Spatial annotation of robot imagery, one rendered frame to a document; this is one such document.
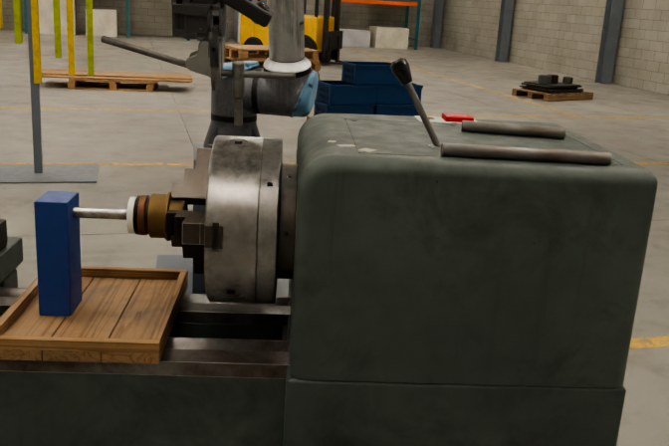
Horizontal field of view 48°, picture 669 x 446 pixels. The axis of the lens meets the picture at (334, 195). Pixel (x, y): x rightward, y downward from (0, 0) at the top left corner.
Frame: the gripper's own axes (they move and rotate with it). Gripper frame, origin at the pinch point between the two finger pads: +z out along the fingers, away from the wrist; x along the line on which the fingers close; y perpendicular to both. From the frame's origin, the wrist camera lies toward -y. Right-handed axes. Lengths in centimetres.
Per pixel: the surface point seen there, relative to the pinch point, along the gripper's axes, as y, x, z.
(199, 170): 4.3, -4.6, 19.1
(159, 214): 10.3, 4.1, 24.5
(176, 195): 8.1, -0.7, 22.8
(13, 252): 48, -18, 48
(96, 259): 102, -238, 180
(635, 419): -146, -96, 153
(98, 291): 26, -4, 47
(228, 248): -3.8, 15.6, 24.4
